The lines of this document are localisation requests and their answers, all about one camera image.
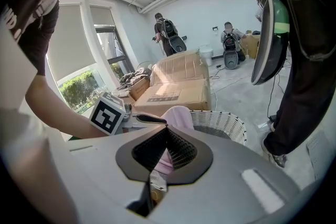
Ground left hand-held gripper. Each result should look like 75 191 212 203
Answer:
90 91 168 136

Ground grey crumpled clothes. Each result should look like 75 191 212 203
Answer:
119 67 152 84

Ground white floor toilet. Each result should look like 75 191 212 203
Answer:
198 44 214 66

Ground narrow grey roller blind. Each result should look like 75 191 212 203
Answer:
90 6 116 27

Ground open cardboard box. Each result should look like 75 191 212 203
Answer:
240 31 261 60

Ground pink waffle-weave cloth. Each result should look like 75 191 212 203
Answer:
151 105 195 175

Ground round laundry basket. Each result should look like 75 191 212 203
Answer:
188 110 248 147

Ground glass window with garden view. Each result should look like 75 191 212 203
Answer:
56 65 106 115

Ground small cardboard box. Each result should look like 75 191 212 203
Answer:
128 76 152 102

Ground white perforated mat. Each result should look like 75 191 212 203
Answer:
306 130 330 184

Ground black framed window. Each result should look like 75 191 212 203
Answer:
94 24 135 79

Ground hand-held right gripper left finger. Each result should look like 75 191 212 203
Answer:
52 125 169 224

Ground large taped cardboard box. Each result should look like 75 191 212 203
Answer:
132 51 212 116

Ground person's left forearm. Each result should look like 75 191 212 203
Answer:
25 73 108 140

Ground medium grey roller blind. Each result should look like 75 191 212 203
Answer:
48 4 97 82

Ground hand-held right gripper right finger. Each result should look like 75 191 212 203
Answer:
150 125 302 224

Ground black and grey backpack rig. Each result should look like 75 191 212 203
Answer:
222 33 240 71
225 0 336 86
160 18 187 54

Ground person's black printed shirt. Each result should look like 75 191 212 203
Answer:
0 0 61 111

